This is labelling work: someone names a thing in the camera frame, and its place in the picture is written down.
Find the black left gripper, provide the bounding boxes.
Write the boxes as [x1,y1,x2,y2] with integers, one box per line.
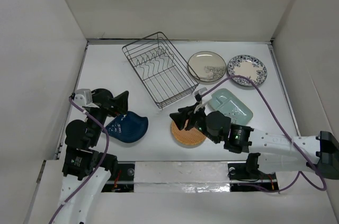
[86,89,128,145]

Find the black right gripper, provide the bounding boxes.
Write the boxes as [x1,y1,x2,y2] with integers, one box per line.
[169,102,220,144]

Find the orange woven round plate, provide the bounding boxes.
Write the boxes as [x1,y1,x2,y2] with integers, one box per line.
[171,121,206,147]

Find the dark blue shell plate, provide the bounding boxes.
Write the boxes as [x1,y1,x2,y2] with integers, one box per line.
[105,111,149,144]

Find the light green rectangular plate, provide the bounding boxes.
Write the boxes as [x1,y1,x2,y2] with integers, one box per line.
[208,88,253,126]

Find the beige tree pattern plate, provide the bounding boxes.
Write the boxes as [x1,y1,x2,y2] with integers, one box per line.
[188,51,226,83]

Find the blue floral round plate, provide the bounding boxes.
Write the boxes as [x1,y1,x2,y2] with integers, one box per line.
[227,55,267,85]

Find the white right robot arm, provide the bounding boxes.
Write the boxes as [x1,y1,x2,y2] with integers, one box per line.
[170,105,338,180]

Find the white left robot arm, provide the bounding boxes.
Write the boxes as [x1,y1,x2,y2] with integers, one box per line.
[49,88,129,223]

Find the silver foil covered bar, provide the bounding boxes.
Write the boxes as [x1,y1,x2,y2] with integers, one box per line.
[133,162,230,193]

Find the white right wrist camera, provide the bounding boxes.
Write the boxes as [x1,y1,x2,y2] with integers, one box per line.
[194,87,207,102]

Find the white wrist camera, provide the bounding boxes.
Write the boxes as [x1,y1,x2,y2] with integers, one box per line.
[73,88,93,107]
[194,87,207,102]

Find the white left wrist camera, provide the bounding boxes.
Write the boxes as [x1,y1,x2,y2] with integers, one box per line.
[73,88,93,107]

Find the grey wire dish rack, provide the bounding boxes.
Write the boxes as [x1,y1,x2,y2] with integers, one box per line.
[122,31,200,109]

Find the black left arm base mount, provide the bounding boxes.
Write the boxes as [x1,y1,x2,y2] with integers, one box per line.
[102,162,135,193]

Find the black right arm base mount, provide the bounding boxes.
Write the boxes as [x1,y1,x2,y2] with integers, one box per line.
[227,163,279,192]

